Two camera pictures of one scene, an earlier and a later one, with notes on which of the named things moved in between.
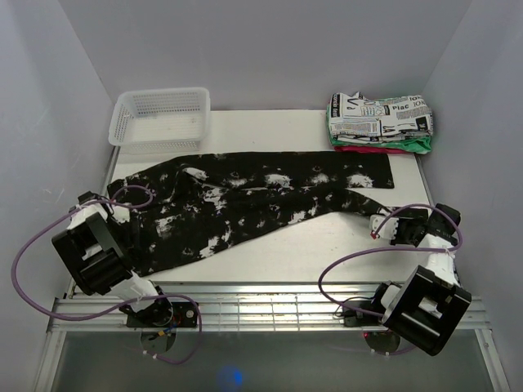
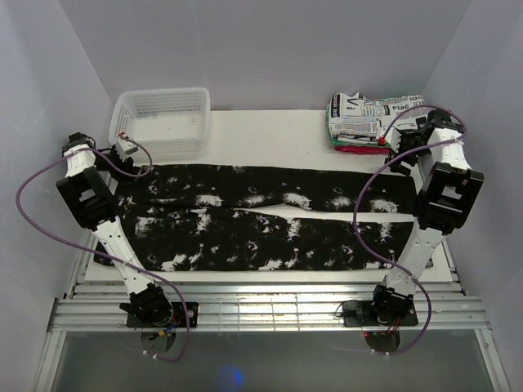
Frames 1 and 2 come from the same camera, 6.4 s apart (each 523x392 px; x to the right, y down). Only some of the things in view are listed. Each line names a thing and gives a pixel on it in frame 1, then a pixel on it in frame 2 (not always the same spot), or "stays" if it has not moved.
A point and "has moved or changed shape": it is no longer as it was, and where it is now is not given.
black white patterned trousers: [195, 205] has moved or changed shape
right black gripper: [400, 223] to [396, 167]
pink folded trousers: [372, 149] stays
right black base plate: [353, 318] stays
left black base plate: [163, 314] stays
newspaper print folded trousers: [376, 119] stays
